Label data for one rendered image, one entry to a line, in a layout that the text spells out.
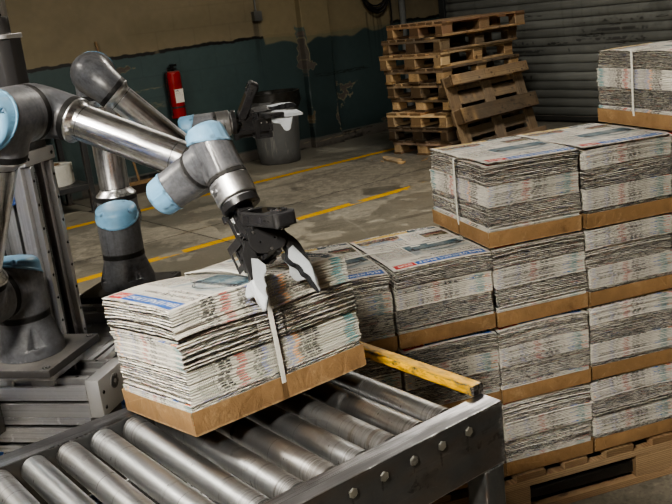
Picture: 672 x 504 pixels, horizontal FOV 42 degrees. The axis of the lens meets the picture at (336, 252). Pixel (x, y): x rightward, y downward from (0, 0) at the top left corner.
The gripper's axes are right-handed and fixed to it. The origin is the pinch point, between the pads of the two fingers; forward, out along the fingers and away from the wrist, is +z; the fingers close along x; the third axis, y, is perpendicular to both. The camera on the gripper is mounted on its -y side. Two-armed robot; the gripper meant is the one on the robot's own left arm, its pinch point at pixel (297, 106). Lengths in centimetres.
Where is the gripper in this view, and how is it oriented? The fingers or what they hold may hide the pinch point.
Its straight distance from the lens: 264.0
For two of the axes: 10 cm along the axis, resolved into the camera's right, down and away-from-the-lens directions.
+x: 2.2, 3.6, -9.1
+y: 0.8, 9.2, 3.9
